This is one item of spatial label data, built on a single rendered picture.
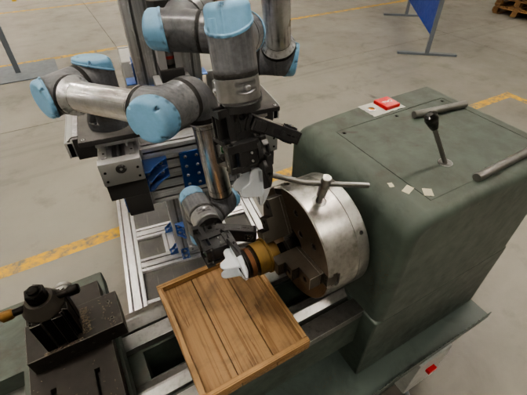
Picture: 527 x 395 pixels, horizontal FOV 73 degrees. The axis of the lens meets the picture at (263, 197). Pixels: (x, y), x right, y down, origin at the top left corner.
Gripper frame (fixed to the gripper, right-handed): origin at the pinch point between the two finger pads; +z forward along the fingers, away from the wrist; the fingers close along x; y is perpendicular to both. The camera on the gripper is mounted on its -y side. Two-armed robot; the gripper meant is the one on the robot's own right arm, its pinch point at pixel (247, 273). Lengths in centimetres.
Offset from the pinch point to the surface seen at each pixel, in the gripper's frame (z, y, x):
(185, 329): -5.0, 17.0, -19.7
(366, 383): 22, -32, -54
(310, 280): 10.1, -11.3, 1.9
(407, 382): 24, -57, -80
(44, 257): -147, 76, -108
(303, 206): -0.6, -15.2, 15.0
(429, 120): 3, -46, 31
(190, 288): -16.8, 11.5, -19.7
